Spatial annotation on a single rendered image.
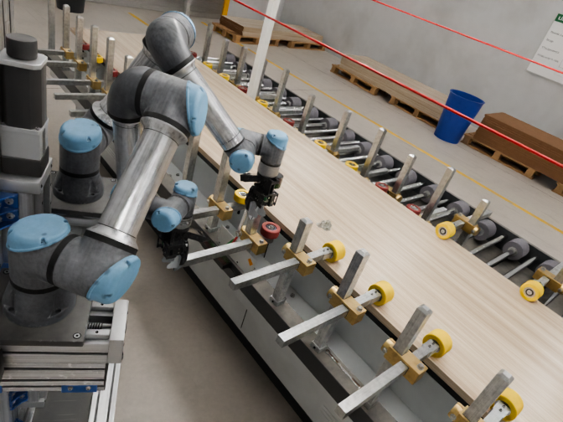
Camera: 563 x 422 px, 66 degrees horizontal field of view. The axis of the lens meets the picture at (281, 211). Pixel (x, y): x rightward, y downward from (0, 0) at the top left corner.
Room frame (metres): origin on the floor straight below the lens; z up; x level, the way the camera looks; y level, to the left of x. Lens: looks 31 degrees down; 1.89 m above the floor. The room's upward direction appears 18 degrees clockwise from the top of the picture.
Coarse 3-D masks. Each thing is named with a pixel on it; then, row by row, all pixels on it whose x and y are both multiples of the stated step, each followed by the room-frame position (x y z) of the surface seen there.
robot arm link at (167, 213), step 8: (160, 200) 1.06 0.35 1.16; (168, 200) 1.08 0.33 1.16; (176, 200) 1.09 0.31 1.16; (184, 200) 1.11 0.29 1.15; (152, 208) 1.04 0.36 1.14; (160, 208) 1.03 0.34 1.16; (168, 208) 1.04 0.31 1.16; (176, 208) 1.06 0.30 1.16; (184, 208) 1.09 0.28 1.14; (152, 216) 1.01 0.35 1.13; (160, 216) 1.01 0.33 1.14; (168, 216) 1.01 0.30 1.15; (176, 216) 1.04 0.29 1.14; (184, 216) 1.10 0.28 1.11; (152, 224) 1.01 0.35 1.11; (160, 224) 1.01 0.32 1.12; (168, 224) 1.01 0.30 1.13; (176, 224) 1.03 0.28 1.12
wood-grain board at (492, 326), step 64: (256, 128) 2.51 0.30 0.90; (320, 192) 1.96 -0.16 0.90; (384, 192) 2.20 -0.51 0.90; (384, 256) 1.57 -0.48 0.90; (448, 256) 1.74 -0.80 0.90; (384, 320) 1.19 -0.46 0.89; (448, 320) 1.29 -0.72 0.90; (512, 320) 1.42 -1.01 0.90; (448, 384) 1.00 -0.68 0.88; (512, 384) 1.07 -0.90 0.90
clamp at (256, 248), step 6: (246, 234) 1.45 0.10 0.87; (252, 234) 1.46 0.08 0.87; (258, 234) 1.47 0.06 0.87; (252, 240) 1.42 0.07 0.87; (258, 240) 1.43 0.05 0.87; (264, 240) 1.45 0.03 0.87; (252, 246) 1.42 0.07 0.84; (258, 246) 1.40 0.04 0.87; (264, 246) 1.42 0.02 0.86; (258, 252) 1.41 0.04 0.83; (264, 252) 1.43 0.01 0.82
